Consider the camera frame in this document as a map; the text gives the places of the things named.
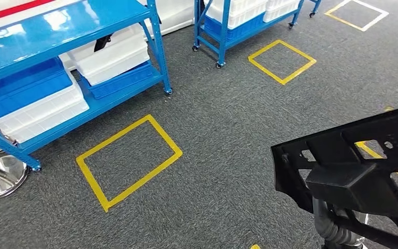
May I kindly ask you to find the black plastic plate part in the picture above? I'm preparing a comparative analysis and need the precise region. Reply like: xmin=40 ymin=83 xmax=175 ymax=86
xmin=270 ymin=103 xmax=398 ymax=249

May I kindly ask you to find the blue metal shelf rack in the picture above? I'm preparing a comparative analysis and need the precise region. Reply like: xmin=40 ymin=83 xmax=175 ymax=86
xmin=0 ymin=0 xmax=173 ymax=172
xmin=192 ymin=0 xmax=323 ymax=68

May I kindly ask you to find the yellow floor tape rectangle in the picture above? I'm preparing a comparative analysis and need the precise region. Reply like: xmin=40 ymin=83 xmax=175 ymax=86
xmin=355 ymin=106 xmax=398 ymax=190
xmin=247 ymin=39 xmax=318 ymax=86

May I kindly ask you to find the blue plastic crate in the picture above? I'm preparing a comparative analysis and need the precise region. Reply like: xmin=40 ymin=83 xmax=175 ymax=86
xmin=79 ymin=60 xmax=162 ymax=100
xmin=0 ymin=57 xmax=73 ymax=122
xmin=204 ymin=12 xmax=266 ymax=42

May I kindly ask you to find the white plastic crate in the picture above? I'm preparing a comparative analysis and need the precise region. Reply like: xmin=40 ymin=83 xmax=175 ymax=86
xmin=0 ymin=68 xmax=90 ymax=144
xmin=262 ymin=0 xmax=301 ymax=23
xmin=66 ymin=23 xmax=151 ymax=87
xmin=204 ymin=0 xmax=268 ymax=30

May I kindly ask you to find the small black clip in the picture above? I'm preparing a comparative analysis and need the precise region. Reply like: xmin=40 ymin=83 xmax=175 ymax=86
xmin=93 ymin=33 xmax=114 ymax=53

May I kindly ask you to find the chrome stanchion with round base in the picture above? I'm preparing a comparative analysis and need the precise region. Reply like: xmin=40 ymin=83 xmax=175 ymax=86
xmin=0 ymin=155 xmax=31 ymax=199

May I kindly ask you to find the yellow and white tape rectangle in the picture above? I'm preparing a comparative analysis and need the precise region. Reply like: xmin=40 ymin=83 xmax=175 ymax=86
xmin=324 ymin=0 xmax=390 ymax=32

